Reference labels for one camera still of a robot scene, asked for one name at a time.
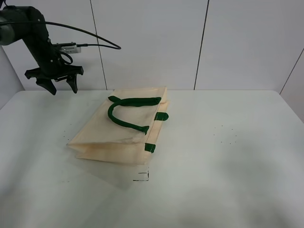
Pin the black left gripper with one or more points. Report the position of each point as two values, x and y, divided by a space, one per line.
51 65

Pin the white linen bag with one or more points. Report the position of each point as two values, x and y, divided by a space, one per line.
125 127

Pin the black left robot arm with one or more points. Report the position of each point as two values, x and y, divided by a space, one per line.
28 24

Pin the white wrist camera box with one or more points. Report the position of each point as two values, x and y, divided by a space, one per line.
69 48

